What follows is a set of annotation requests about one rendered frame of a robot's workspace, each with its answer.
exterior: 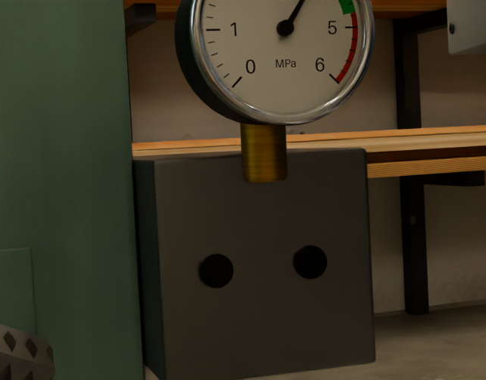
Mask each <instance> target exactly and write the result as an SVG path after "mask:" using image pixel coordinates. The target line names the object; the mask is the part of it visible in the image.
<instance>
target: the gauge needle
mask: <svg viewBox="0 0 486 380"><path fill-rule="evenodd" d="M304 1H305V0H300V1H299V2H298V4H297V5H296V7H295V9H294V11H293V12H292V14H291V15H290V17H289V19H288V20H283V21H281V22H279V23H278V24H277V32H278V33H279V34H280V35H281V36H287V35H290V34H292V33H293V31H294V24H293V22H294V20H295V18H296V16H297V15H298V12H299V11H300V9H301V6H302V5H303V3H304Z"/></svg>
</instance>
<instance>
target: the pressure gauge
mask: <svg viewBox="0 0 486 380"><path fill-rule="evenodd" d="M299 1H300V0H181V2H180V4H179V8H178V10H177V15H176V22H175V39H174V40H175V46H176V55H177V58H178V61H179V65H180V68H181V70H182V72H183V75H184V76H185V79H186V81H187V82H188V84H189V85H190V87H191V89H192V90H193V91H194V92H195V93H196V95H197V96H198V97H199V98H200V99H201V100H202V101H203V102H204V103H205V104H206V105H208V107H210V108H211V109H212V110H213V111H215V112H217V113H219V114H220V115H222V116H224V117H225V118H228V119H231V120H232V121H236V122H238V123H240V138H241V153H242V156H243V178H244V179H246V182H275V181H283V180H286V177H288V164H287V148H286V126H293V125H300V124H306V123H310V122H312V121H316V120H319V119H321V118H323V117H325V116H327V115H329V114H330V113H332V112H333V111H334V110H336V109H338V108H339V107H340V106H341V105H343V104H344V103H345V102H346V101H347V100H348V99H349V98H350V97H351V96H352V95H353V93H354V92H355V90H356V89H357V88H358V86H359V85H360V83H361V81H362V79H363V78H364V76H365V74H366V71H367V69H368V66H369V63H370V61H371V55H372V52H373V48H374V15H373V10H372V6H371V2H370V0H305V1H304V3H303V5H302V6H301V9H300V11H299V12H298V15H297V16H296V18H295V20H294V22H293V24H294V31H293V33H292V34H290V35H287V36H281V35H280V34H279V33H278V32H277V24H278V23H279V22H281V21H283V20H288V19H289V17H290V15H291V14H292V12H293V11H294V9H295V7H296V5H297V4H298V2H299Z"/></svg>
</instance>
